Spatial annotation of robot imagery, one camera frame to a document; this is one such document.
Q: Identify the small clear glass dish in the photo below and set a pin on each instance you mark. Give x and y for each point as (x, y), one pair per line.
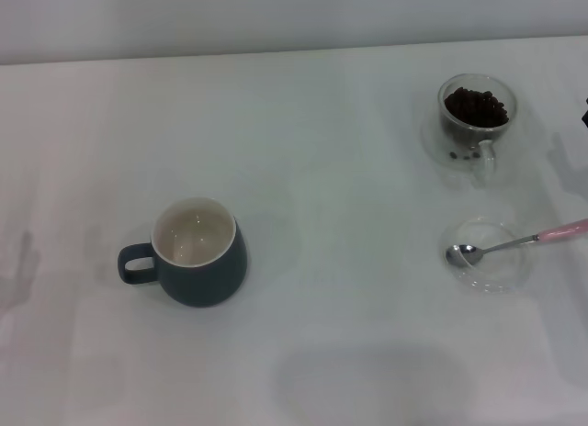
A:
(498, 270)

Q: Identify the dark blue-grey ceramic mug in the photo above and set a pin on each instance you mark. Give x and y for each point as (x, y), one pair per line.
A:
(206, 281)

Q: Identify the pile of coffee beans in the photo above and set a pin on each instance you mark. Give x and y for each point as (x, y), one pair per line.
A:
(475, 107)

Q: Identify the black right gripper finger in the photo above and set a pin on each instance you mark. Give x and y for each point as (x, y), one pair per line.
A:
(584, 116)

